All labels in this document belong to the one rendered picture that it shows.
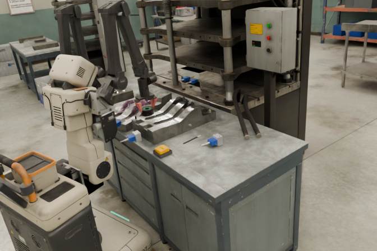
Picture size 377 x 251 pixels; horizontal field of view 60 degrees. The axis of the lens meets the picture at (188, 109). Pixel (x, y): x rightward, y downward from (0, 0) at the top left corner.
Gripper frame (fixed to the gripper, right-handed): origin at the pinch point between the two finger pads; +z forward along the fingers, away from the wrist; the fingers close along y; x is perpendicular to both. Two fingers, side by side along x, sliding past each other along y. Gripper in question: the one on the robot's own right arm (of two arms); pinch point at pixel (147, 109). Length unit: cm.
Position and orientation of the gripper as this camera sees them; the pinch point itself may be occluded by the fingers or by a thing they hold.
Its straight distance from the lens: 196.5
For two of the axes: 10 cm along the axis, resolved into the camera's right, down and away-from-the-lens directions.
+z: 1.0, 9.2, 3.8
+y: 8.4, -2.9, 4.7
